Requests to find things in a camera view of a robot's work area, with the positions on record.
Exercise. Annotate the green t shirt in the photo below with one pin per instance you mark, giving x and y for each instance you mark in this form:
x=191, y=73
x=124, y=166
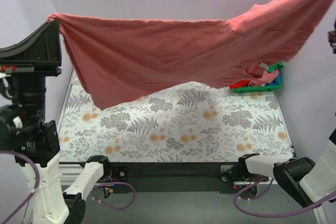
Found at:
x=278, y=66

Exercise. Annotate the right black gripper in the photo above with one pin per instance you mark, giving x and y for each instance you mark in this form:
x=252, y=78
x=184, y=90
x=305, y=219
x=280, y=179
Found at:
x=332, y=36

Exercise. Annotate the red t shirt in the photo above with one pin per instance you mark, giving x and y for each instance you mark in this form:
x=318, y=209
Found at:
x=239, y=84

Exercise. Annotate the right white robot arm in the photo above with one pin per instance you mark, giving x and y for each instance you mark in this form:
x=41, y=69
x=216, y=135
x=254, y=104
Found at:
x=310, y=184

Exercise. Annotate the floral table mat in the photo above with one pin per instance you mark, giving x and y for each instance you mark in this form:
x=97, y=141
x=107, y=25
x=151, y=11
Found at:
x=186, y=123

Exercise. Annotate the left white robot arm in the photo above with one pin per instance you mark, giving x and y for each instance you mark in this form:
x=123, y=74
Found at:
x=35, y=142

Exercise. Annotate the green plastic basket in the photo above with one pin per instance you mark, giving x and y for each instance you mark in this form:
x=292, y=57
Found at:
x=266, y=88

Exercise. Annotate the pink t shirt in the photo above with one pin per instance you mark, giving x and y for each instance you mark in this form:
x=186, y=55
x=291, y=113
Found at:
x=121, y=60
x=261, y=74

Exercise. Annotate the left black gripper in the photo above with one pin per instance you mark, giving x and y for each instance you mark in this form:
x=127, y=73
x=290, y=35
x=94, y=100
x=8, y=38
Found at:
x=31, y=63

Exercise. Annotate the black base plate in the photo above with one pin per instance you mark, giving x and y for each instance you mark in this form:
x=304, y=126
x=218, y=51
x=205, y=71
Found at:
x=173, y=177

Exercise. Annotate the blue t shirt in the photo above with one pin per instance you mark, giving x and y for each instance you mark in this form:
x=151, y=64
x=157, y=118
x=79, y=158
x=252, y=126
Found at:
x=277, y=80

